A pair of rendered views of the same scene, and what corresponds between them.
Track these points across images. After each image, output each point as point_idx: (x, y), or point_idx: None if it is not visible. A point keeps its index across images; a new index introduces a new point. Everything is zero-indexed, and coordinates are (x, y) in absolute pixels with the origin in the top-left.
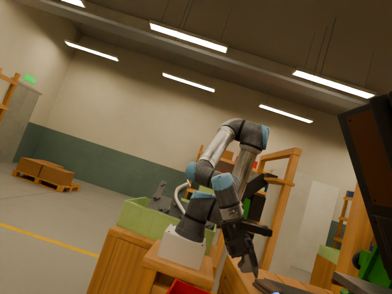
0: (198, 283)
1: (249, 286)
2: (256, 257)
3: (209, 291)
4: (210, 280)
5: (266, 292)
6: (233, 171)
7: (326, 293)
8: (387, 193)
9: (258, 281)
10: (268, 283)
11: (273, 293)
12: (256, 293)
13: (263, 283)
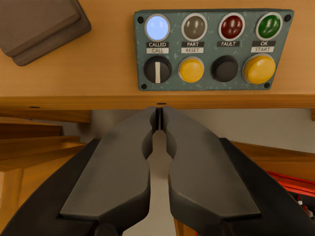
0: (13, 209)
1: (40, 79)
2: (287, 191)
3: (24, 170)
4: (3, 181)
5: (71, 33)
6: None
7: None
8: None
9: (19, 47)
10: (21, 10)
11: (142, 33)
12: (76, 69)
13: (29, 30)
